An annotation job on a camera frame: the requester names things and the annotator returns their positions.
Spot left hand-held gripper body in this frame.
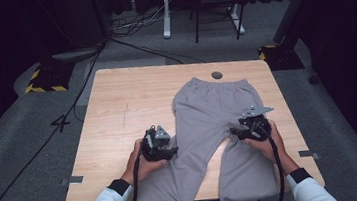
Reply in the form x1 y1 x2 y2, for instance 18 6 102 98
138 122 178 164

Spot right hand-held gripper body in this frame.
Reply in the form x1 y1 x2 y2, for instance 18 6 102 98
236 103 278 143

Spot grey pants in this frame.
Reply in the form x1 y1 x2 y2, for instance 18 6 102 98
120 67 288 201

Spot person's left hand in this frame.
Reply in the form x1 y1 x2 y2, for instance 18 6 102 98
115 135 171 189

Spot person's right hand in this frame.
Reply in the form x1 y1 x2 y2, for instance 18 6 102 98
241 115 302 181

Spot black stand base yellow corner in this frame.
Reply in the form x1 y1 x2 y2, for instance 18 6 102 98
256 40 306 75

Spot flat grey stand foot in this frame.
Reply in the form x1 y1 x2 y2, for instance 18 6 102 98
50 45 105 66

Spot striped black stand base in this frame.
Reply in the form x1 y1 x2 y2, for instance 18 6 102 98
22 58 79 96

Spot slanted dark metal pole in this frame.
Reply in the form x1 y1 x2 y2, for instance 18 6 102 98
268 0 327 47

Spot left hand-held gripper black cable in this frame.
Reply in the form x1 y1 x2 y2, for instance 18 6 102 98
119 148 155 201

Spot hand-held gripper black cable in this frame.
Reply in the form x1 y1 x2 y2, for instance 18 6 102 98
119 148 155 201
259 123 288 201

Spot right hand-held gripper black cable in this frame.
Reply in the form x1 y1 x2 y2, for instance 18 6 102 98
259 123 288 201

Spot thin black floor cable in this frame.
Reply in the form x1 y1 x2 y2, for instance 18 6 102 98
109 27 207 73

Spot bundle of floor cables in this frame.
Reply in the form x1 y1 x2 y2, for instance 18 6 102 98
106 0 180 40

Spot white desk frame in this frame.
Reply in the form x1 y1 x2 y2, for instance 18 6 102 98
159 0 250 44

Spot long black floor cable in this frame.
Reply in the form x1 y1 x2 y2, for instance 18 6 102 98
0 42 123 201

